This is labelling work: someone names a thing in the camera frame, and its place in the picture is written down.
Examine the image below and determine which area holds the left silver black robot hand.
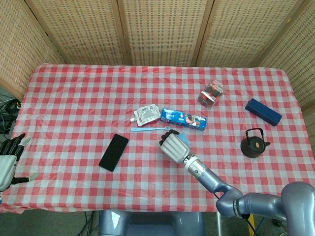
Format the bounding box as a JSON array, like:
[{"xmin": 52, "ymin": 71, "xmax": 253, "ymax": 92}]
[{"xmin": 0, "ymin": 133, "xmax": 40, "ymax": 193}]

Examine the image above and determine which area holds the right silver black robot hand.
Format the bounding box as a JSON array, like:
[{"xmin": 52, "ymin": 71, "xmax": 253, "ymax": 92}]
[{"xmin": 159, "ymin": 130, "xmax": 192, "ymax": 164}]

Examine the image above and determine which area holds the light blue small box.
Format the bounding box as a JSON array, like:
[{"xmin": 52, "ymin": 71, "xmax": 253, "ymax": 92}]
[{"xmin": 177, "ymin": 132, "xmax": 190, "ymax": 147}]

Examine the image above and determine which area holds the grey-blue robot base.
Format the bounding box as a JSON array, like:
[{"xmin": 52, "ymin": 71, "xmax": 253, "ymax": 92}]
[{"xmin": 98, "ymin": 209, "xmax": 205, "ymax": 236}]

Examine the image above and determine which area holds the blue toothpaste box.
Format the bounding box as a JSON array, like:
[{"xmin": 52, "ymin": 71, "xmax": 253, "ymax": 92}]
[{"xmin": 159, "ymin": 107, "xmax": 208, "ymax": 131}]

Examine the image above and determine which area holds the dark blue long box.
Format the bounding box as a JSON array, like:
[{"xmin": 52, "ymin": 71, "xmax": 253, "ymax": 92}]
[{"xmin": 244, "ymin": 98, "xmax": 283, "ymax": 127}]

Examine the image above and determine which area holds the light blue toothbrush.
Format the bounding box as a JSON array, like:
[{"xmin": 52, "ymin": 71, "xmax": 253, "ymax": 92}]
[{"xmin": 130, "ymin": 126, "xmax": 171, "ymax": 132}]

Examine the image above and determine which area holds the silver spout pouch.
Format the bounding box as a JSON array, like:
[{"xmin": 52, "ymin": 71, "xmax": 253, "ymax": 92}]
[{"xmin": 130, "ymin": 104, "xmax": 160, "ymax": 127}]

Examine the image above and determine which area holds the black smartphone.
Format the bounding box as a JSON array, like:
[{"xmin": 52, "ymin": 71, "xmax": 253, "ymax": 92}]
[{"xmin": 98, "ymin": 133, "xmax": 130, "ymax": 172}]

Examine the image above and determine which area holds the red black small carton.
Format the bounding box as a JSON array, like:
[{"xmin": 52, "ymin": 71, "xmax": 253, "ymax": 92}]
[{"xmin": 197, "ymin": 79, "xmax": 226, "ymax": 107}]

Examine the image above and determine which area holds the black cast iron teapot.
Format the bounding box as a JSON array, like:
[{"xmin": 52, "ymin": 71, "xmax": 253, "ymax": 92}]
[{"xmin": 240, "ymin": 128, "xmax": 271, "ymax": 158}]

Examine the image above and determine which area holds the red white checkered tablecloth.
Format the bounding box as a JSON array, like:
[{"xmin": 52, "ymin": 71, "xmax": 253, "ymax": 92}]
[{"xmin": 0, "ymin": 63, "xmax": 315, "ymax": 220}]

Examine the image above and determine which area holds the woven bamboo screen panel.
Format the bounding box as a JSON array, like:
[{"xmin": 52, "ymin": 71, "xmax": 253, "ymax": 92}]
[
  {"xmin": 253, "ymin": 0, "xmax": 315, "ymax": 113},
  {"xmin": 116, "ymin": 0, "xmax": 215, "ymax": 67},
  {"xmin": 191, "ymin": 0, "xmax": 304, "ymax": 67},
  {"xmin": 0, "ymin": 0, "xmax": 65, "ymax": 100},
  {"xmin": 24, "ymin": 0, "xmax": 128, "ymax": 66}
]

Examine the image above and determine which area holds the black cable bundle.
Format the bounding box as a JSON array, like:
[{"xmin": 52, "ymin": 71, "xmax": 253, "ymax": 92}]
[{"xmin": 0, "ymin": 92, "xmax": 22, "ymax": 135}]

